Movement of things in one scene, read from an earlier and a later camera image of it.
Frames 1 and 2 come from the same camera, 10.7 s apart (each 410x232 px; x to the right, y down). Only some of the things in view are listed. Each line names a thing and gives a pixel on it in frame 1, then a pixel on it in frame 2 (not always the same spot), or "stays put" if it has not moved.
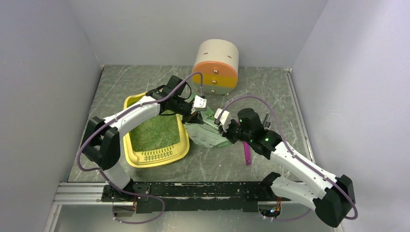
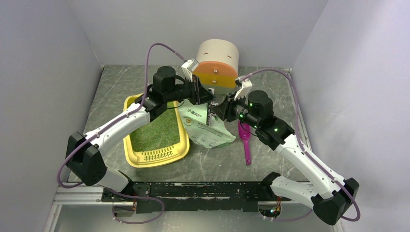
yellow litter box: x=156 y=157 stays put
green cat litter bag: x=208 y=134 stays put
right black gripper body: x=235 y=133 to x=242 y=115
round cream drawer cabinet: x=218 y=61 stays put
